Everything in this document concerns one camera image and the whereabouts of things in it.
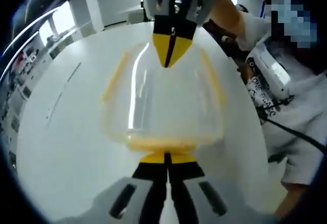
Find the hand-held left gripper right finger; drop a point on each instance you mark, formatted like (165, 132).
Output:
(189, 201)

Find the person in white shirt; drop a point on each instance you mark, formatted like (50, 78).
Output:
(301, 111)

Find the white chest device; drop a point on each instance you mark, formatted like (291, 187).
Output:
(270, 65)

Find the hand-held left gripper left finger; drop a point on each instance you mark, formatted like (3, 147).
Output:
(143, 201)

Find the white room pillar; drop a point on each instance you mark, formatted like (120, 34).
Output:
(87, 4)

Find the clear storage box yellow latches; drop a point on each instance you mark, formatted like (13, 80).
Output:
(166, 106)

